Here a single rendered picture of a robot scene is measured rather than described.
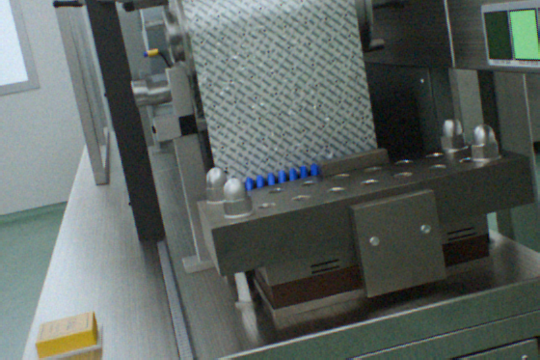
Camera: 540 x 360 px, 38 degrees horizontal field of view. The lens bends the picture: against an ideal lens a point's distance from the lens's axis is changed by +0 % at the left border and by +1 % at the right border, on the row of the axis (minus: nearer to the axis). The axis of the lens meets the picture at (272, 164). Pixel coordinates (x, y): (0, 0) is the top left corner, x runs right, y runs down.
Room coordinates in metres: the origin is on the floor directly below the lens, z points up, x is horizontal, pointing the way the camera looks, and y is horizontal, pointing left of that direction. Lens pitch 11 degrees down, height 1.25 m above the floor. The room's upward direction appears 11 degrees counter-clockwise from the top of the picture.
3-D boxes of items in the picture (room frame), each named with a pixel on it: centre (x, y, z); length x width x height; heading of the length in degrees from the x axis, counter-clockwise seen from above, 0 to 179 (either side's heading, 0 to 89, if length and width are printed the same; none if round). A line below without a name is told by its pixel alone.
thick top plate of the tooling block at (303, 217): (0.98, -0.10, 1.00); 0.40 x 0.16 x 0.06; 99
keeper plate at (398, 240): (0.90, -0.13, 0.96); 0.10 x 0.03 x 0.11; 99
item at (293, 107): (1.10, -0.04, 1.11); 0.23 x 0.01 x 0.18; 99
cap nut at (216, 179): (1.01, 0.07, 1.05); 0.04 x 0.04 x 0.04
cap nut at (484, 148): (0.97, -0.27, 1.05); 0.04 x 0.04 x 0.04
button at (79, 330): (0.94, 0.29, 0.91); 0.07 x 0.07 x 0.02; 9
